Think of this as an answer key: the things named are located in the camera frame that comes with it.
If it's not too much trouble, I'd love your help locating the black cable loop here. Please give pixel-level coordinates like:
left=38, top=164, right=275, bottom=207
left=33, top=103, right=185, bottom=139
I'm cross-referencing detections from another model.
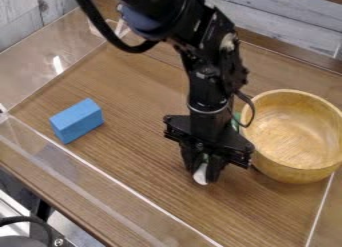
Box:
left=0, top=214, right=48, bottom=247

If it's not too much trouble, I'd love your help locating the green white dry-erase marker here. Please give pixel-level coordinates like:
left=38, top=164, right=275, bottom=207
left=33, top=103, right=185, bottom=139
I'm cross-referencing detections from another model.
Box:
left=192, top=112, right=240, bottom=186

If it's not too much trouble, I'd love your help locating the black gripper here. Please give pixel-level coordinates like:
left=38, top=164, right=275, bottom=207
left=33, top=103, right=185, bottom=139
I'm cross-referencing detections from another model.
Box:
left=163, top=102, right=255, bottom=183

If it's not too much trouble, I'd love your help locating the clear acrylic tray wall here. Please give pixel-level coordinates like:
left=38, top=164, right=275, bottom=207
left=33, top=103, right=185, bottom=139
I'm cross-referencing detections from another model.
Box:
left=0, top=11, right=342, bottom=247

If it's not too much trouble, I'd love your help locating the brown wooden bowl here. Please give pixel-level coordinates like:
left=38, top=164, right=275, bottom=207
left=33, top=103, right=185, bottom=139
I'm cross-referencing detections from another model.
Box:
left=240, top=89, right=342, bottom=184

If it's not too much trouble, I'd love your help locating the black metal bracket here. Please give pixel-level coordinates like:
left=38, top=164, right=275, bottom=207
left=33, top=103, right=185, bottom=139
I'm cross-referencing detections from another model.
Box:
left=29, top=223, right=77, bottom=247

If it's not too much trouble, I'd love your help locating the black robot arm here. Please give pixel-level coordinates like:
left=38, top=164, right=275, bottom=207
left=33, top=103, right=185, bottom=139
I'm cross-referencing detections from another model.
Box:
left=76, top=0, right=255, bottom=185

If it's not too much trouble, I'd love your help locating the blue foam block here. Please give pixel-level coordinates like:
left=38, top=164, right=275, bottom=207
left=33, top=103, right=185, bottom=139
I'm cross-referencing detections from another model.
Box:
left=49, top=98, right=104, bottom=144

